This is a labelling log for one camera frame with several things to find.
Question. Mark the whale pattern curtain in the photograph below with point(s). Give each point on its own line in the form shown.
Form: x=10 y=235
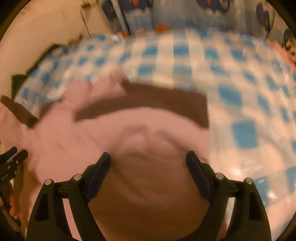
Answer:
x=257 y=18

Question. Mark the blue white checkered bed cover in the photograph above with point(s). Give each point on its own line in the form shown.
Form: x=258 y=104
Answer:
x=250 y=89

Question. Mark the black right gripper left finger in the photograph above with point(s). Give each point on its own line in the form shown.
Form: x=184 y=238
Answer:
x=48 y=218

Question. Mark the black padded coat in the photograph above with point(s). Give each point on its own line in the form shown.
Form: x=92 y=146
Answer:
x=17 y=80

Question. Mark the pink and brown jacket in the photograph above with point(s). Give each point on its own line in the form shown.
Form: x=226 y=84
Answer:
x=148 y=193

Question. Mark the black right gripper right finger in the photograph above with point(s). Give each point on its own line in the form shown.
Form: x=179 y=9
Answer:
x=248 y=218

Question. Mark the pile of clothes at right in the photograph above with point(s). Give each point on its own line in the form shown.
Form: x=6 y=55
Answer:
x=287 y=47

